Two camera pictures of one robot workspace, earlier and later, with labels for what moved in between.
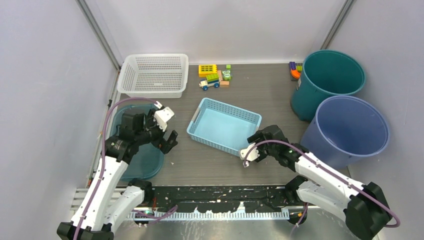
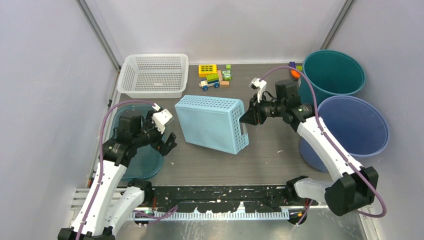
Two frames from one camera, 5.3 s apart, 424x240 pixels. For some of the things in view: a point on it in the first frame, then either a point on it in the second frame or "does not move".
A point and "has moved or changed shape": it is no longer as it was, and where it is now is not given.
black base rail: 212,199 does not move
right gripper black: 258,134 to 254,115
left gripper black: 151,121 does not move
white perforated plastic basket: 154,76 does not move
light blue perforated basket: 223,126 has moved or changed shape
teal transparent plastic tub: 148,163 does not move
